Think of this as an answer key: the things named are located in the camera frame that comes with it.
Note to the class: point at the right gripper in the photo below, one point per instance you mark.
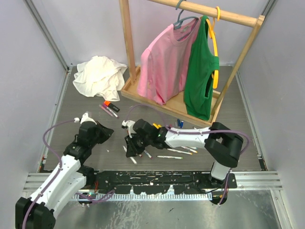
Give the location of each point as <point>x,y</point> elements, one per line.
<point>132,150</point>

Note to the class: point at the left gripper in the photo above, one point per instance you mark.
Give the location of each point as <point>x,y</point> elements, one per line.
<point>106,132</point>

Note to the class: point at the magenta cap marker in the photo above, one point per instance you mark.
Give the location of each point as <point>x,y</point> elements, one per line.
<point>148,154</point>

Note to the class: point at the yellow pen cap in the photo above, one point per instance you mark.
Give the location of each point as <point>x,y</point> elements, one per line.
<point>155,125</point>

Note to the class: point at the green cap marker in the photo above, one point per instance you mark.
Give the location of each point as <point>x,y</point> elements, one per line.
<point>170,157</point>

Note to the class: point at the yellow cap marker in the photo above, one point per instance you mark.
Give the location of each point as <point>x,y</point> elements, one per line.
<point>190,149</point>

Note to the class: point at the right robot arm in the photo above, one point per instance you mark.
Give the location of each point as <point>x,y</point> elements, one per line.
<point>223,144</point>

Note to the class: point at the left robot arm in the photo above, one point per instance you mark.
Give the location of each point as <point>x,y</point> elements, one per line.
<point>41,209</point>

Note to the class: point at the pink cap marker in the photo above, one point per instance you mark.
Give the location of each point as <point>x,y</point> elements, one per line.
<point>112,113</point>

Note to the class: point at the orange black highlighter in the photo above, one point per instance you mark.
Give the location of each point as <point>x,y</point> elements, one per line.
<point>111,106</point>

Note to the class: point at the white crumpled cloth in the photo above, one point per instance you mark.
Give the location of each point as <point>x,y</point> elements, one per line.
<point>100,76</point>

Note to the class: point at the wooden clothes rack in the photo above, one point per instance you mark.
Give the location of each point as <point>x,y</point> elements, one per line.
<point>175,106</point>

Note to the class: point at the pink t-shirt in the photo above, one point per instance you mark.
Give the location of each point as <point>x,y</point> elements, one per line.
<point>164,63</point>

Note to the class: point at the green tank top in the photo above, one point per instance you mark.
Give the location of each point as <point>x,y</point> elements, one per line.
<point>198,90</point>

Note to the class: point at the yellow clothes hanger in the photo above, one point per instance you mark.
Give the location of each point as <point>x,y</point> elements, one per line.
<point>214,47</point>

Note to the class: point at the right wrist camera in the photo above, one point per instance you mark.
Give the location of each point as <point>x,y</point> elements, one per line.
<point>128,125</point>

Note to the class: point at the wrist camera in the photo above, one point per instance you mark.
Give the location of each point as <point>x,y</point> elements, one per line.
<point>128,125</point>
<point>85,118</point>

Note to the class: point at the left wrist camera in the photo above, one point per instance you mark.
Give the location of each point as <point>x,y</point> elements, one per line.
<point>85,118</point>

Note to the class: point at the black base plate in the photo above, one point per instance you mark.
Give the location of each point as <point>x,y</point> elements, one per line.
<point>153,182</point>

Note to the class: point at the grey cable duct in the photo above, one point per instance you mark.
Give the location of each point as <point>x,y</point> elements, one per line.
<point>144,197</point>

